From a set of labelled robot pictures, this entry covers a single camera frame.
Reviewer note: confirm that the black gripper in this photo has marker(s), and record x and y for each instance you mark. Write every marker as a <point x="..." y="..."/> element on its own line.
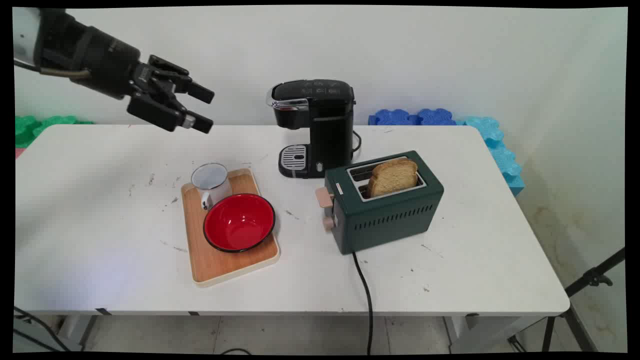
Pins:
<point x="112" y="62"/>

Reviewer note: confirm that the beige toaster lever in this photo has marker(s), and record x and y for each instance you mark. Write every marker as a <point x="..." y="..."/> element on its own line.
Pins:
<point x="324" y="197"/>

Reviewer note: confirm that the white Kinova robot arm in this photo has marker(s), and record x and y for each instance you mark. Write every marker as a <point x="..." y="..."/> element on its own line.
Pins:
<point x="24" y="32"/>

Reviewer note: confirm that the white enamel mug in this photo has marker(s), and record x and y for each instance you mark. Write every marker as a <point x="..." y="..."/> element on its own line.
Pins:
<point x="214" y="184"/>

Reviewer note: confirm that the red bowl with black rim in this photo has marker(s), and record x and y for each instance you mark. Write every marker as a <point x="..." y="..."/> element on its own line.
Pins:
<point x="239" y="222"/>

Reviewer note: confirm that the green foam mat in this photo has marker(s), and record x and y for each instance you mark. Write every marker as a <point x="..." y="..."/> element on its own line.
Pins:
<point x="35" y="127"/>

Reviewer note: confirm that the black coffee machine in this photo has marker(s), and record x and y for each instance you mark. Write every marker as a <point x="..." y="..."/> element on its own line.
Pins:
<point x="322" y="125"/>

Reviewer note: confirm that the wooden serving tray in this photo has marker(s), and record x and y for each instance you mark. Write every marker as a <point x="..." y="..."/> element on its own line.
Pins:
<point x="220" y="265"/>

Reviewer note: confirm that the beige toaster knob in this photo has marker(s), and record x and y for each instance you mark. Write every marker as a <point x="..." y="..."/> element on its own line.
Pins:
<point x="328" y="223"/>

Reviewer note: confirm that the toast slice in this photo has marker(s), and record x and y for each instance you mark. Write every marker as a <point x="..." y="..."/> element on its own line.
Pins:
<point x="392" y="179"/>

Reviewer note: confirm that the dark green toaster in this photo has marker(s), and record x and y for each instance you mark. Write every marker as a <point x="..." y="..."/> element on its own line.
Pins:
<point x="390" y="220"/>

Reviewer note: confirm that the cyan foam mat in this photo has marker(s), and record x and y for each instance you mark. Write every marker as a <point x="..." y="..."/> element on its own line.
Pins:
<point x="502" y="155"/>

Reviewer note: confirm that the black tripod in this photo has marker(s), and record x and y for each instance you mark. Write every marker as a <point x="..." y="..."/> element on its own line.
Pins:
<point x="590" y="280"/>

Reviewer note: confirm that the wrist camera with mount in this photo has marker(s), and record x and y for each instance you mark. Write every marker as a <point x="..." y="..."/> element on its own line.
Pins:
<point x="62" y="40"/>

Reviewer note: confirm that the white table leg frame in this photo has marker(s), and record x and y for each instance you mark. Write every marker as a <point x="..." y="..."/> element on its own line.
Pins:
<point x="480" y="332"/>
<point x="75" y="330"/>

